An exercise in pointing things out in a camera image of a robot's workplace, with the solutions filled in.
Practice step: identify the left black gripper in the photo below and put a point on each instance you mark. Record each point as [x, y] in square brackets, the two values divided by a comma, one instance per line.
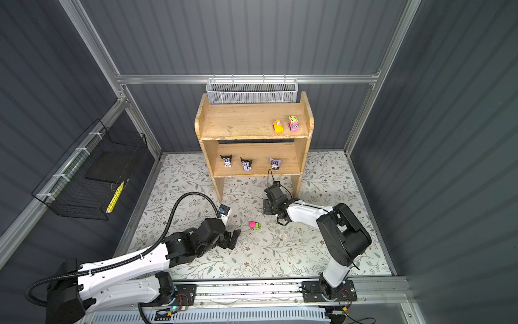
[226, 242]

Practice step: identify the floral patterned table mat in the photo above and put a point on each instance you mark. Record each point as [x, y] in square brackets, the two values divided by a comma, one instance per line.
[274, 251]

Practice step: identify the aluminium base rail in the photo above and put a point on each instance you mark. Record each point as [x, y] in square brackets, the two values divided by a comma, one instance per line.
[248, 292]

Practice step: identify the white ventilated cable duct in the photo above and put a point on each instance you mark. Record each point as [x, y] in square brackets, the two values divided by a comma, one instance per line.
[287, 314]

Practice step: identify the pink green toy car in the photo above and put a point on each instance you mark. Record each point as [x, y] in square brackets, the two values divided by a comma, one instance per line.
[254, 225]

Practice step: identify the black purple toy figure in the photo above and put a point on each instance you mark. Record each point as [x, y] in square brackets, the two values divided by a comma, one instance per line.
[227, 160]
[246, 164]

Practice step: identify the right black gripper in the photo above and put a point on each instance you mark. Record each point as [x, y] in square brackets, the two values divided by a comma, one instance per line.
[266, 207]

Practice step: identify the yellow green marker strip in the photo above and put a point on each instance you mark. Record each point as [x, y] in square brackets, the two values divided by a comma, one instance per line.
[115, 198]

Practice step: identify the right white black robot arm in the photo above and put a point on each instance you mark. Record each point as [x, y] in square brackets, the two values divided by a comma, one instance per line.
[344, 235]

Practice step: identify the black wire wall basket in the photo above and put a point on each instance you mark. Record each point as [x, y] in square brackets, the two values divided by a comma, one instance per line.
[84, 184]

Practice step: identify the light purple toy figure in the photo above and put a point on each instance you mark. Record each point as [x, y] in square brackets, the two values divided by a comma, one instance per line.
[275, 164]

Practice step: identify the orange toy car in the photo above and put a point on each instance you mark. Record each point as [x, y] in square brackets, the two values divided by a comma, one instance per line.
[278, 126]

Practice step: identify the wooden two-tier shelf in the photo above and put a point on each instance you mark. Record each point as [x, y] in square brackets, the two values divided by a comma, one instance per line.
[245, 131]

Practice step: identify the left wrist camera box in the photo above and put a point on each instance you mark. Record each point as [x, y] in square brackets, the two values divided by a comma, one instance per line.
[224, 214]

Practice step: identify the pink green toy bus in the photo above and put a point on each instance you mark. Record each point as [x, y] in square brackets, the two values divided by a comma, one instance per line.
[293, 124]

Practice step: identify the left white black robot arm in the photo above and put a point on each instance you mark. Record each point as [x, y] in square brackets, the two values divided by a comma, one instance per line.
[140, 277]

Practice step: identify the white wire mesh basket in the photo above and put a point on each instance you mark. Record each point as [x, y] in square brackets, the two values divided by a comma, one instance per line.
[233, 92]

